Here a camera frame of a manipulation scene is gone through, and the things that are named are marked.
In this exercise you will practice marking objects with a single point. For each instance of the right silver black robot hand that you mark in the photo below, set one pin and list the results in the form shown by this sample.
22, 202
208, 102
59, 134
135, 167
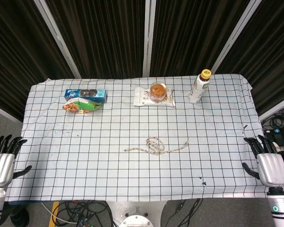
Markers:
271, 168

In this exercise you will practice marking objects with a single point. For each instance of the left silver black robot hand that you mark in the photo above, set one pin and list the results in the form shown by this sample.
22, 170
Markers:
1, 166

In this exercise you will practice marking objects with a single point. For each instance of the black power strip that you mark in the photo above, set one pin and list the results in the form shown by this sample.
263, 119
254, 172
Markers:
281, 136

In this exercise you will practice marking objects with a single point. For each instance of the yellow floor tape strip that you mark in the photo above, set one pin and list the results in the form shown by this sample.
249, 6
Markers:
54, 211

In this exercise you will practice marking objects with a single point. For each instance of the green snack bag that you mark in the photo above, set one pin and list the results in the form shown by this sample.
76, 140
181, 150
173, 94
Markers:
81, 107

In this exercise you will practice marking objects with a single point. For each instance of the yellow-capped drink bottle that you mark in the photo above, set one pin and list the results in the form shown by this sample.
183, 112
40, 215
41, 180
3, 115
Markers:
198, 88

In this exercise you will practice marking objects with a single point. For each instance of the dark pleated curtain panel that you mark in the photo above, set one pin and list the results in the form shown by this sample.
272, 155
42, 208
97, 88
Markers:
189, 35
101, 35
16, 59
269, 52

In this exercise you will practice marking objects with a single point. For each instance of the blue cookie box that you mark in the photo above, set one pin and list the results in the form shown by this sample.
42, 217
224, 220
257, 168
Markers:
99, 94

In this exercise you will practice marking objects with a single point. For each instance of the white black grid tablecloth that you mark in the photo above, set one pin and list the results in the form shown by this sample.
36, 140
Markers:
132, 175

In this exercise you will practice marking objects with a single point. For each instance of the clear jar with orange content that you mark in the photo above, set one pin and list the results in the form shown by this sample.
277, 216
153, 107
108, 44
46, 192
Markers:
158, 91

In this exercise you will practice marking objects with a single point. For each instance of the white red snack bag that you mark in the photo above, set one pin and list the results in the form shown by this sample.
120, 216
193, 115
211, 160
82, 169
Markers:
141, 98

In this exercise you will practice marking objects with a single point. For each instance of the grey metal frame post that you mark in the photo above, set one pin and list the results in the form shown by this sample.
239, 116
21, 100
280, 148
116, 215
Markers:
236, 35
148, 35
59, 40

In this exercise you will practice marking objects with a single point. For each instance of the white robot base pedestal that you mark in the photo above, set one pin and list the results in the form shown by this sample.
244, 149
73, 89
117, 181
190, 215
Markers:
137, 212

